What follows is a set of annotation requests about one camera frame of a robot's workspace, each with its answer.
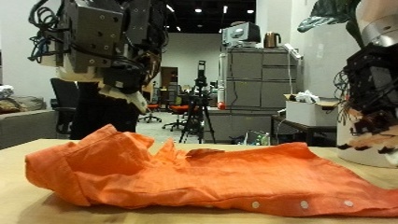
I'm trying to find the orange button shirt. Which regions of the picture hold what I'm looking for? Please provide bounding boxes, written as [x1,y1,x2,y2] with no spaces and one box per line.
[24,123,398,218]

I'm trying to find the white crumpled bag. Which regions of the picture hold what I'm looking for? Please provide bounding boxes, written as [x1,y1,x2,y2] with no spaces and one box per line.
[294,90,321,105]

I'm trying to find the white cardboard box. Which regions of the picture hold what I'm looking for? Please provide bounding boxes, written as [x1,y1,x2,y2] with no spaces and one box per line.
[285,94,341,127]

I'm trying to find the dark side table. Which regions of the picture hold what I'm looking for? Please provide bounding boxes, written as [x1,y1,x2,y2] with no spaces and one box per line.
[271,114,338,147]

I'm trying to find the white cylindrical planter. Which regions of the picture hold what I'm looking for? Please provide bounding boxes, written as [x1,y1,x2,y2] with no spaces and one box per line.
[335,105,398,169]

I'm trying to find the white power strip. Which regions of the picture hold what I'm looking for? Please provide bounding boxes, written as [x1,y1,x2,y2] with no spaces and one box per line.
[283,43,303,60]

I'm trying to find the gray filing cabinet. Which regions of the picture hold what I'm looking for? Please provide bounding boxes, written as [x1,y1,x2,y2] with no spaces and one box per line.
[218,46,303,112]

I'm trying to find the copper kettle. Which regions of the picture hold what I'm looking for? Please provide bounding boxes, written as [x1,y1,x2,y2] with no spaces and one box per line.
[263,31,282,49]

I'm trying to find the green bottles pack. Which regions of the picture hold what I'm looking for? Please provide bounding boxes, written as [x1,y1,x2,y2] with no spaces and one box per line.
[247,132,271,147]

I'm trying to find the gray low cabinet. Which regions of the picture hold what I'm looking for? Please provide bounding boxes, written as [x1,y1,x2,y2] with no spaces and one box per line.
[205,108,275,143]

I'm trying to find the gray box monitor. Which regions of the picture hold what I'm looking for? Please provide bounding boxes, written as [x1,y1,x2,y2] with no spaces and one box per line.
[221,21,261,49]

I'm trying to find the orange office chair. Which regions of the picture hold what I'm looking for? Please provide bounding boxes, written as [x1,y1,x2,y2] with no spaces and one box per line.
[138,104,162,124]
[161,90,191,132]

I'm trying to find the person in dark clothes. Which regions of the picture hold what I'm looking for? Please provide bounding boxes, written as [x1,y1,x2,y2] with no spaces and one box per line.
[69,81,142,140]

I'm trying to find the black office chair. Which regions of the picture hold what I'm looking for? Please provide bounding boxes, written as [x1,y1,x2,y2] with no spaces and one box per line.
[48,77,80,136]

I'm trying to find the brown sofa cushion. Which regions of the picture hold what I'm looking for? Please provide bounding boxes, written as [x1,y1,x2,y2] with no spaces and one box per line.
[0,95,46,115]

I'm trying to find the black camera tripod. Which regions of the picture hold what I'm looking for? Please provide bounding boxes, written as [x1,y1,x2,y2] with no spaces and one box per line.
[178,60,217,144]

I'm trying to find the blue black cable bundle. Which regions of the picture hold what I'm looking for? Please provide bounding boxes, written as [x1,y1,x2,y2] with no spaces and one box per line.
[28,0,66,64]

